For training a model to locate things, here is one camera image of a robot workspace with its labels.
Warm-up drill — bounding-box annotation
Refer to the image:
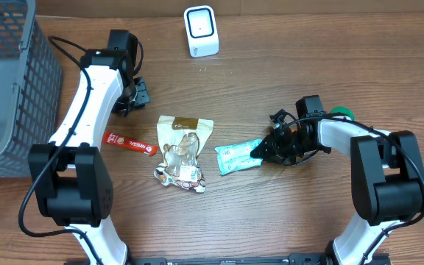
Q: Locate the teal tissue packet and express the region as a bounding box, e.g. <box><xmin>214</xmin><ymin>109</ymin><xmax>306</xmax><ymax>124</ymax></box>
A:
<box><xmin>215</xmin><ymin>139</ymin><xmax>263</xmax><ymax>175</ymax></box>

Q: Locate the red snack bar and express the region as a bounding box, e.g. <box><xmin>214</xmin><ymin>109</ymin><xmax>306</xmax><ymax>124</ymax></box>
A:
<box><xmin>102</xmin><ymin>131</ymin><xmax>158</xmax><ymax>156</ymax></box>

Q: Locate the clear brown snack bag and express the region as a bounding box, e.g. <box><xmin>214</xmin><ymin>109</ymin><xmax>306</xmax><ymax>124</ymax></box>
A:
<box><xmin>154</xmin><ymin>116</ymin><xmax>214</xmax><ymax>194</ymax></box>

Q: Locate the green lid Knorr jar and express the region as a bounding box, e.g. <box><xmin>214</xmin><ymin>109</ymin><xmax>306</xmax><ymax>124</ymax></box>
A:
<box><xmin>331</xmin><ymin>106</ymin><xmax>356</xmax><ymax>121</ymax></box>

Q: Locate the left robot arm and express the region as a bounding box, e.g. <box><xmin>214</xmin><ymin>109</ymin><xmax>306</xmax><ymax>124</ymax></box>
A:
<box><xmin>18</xmin><ymin>29</ymin><xmax>150</xmax><ymax>264</ymax></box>

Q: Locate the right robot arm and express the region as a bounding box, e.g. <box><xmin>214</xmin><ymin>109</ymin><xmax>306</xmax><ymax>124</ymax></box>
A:
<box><xmin>250</xmin><ymin>95</ymin><xmax>424</xmax><ymax>265</ymax></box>

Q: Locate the white barcode scanner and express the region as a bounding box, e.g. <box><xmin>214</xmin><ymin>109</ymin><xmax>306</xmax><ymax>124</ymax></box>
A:
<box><xmin>183</xmin><ymin>5</ymin><xmax>219</xmax><ymax>58</ymax></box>

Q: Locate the grey plastic mesh basket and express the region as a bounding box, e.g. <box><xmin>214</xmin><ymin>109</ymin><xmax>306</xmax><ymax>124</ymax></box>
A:
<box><xmin>0</xmin><ymin>0</ymin><xmax>63</xmax><ymax>177</ymax></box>

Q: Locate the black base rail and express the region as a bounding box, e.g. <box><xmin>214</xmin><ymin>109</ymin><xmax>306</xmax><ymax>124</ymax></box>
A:
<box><xmin>64</xmin><ymin>252</ymin><xmax>392</xmax><ymax>265</ymax></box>

